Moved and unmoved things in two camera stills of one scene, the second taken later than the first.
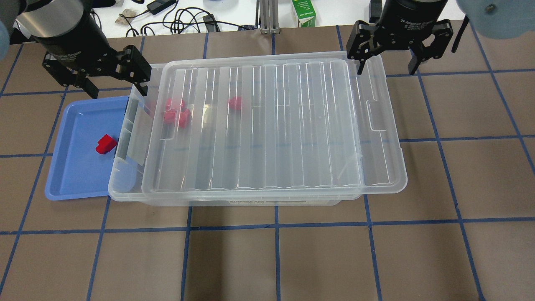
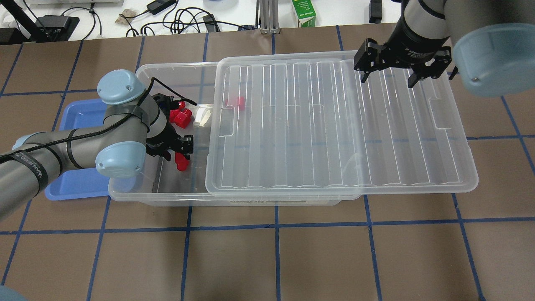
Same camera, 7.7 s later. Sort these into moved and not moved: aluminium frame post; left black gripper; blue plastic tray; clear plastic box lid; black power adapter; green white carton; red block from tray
Moved: clear plastic box lid; red block from tray; left black gripper
Not moved: black power adapter; green white carton; aluminium frame post; blue plastic tray
